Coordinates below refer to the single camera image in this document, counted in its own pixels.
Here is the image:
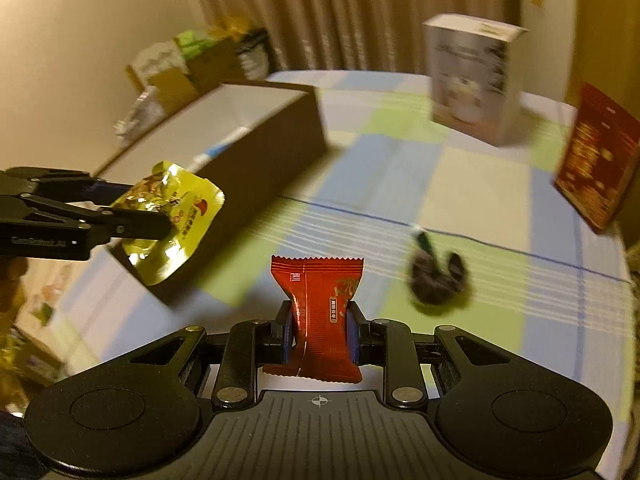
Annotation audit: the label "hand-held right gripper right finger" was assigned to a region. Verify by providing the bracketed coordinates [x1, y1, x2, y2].
[347, 300, 512, 408]

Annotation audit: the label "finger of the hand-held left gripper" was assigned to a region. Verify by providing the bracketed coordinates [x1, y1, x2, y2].
[0, 166, 136, 207]
[0, 194, 174, 247]

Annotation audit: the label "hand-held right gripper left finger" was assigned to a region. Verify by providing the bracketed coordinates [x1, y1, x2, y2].
[127, 302, 296, 409]

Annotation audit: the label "red snack packet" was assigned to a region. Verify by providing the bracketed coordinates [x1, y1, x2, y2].
[262, 255, 365, 384]

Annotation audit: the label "yellow snack packet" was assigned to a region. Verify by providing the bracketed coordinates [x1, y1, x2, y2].
[109, 160, 227, 287]

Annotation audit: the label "blue and white toothpaste tube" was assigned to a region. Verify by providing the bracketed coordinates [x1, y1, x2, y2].
[192, 127, 251, 169]

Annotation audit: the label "brown cardboard box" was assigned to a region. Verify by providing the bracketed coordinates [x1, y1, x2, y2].
[92, 80, 329, 309]

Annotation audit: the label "crumpled clear plastic bag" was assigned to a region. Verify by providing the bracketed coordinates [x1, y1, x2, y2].
[114, 87, 167, 142]

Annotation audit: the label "dark snack packet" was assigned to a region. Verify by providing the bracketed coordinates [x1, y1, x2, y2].
[407, 227, 474, 309]

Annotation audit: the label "plain cardboard box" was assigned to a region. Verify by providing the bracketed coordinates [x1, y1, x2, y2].
[149, 66, 202, 114]
[187, 40, 242, 94]

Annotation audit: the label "checked tablecloth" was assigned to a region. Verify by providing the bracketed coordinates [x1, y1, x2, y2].
[15, 69, 634, 463]

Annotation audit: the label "dark blue clothing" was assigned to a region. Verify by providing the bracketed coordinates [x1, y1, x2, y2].
[0, 407, 36, 480]

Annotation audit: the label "black and white bundle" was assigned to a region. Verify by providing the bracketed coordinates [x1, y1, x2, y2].
[235, 27, 274, 81]

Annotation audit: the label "yellow plastic bag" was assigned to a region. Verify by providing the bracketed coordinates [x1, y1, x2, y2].
[210, 14, 257, 44]

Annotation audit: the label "grey appliance carton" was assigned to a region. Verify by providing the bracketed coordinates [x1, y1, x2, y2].
[421, 13, 530, 147]

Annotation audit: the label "red gift box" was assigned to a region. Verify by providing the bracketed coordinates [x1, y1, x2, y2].
[552, 81, 640, 235]

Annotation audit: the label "beige curtains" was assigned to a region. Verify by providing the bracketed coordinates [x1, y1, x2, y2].
[182, 0, 524, 74]

